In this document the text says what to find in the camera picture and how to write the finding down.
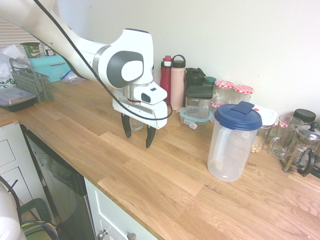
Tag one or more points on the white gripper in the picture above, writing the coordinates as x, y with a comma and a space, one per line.
150, 113

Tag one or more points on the clear pitcher with blue lid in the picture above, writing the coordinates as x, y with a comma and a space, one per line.
232, 155

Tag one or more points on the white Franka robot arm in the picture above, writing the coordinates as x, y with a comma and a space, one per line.
125, 50

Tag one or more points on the red water bottle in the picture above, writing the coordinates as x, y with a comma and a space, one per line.
165, 80

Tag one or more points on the pink water bottle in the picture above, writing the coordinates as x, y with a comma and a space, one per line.
177, 87

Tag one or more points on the clear drinking glass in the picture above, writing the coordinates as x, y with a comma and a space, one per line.
137, 125

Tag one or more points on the glass container with teal lid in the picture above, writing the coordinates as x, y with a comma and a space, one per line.
196, 113

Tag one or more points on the clear container with black lid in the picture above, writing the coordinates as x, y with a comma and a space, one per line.
198, 92

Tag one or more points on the dark shaker bottle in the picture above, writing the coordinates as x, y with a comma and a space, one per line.
193, 77

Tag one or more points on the small jar red checkered lid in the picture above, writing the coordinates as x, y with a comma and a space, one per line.
215, 105

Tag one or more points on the clear zip bag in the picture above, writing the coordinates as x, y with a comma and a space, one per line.
71, 78

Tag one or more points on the jar with green lid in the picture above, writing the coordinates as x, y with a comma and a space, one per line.
209, 80

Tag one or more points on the pale green drawer cabinet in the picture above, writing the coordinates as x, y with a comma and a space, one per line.
112, 215

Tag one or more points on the jar with red checkered lid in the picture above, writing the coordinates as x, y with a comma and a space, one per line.
241, 90
222, 93

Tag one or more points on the black dishwasher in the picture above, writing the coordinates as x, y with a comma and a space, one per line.
57, 180

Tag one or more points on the teal bread box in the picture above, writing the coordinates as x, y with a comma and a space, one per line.
50, 67

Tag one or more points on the grey cutlery basket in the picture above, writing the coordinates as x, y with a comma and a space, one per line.
37, 85

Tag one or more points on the small dark jar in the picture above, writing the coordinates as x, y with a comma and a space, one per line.
47, 51

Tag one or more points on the white cabinet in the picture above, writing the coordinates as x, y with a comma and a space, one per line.
15, 160

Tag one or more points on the black food container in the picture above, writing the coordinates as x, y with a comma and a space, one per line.
15, 100

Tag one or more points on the clear canister with white lid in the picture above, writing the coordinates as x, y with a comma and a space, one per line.
267, 115

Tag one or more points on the green oatmeal cup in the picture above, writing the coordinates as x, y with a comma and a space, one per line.
32, 50

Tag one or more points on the clear glass mug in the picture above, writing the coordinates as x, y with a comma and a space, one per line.
277, 147

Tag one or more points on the white plastic bag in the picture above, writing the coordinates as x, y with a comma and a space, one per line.
7, 67

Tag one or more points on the white window blind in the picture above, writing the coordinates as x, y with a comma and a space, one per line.
10, 35

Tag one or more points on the jar with black lid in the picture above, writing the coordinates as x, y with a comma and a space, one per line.
303, 115

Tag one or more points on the glass French press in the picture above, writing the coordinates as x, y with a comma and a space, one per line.
303, 150

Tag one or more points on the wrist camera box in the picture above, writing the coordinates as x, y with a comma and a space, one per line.
150, 96

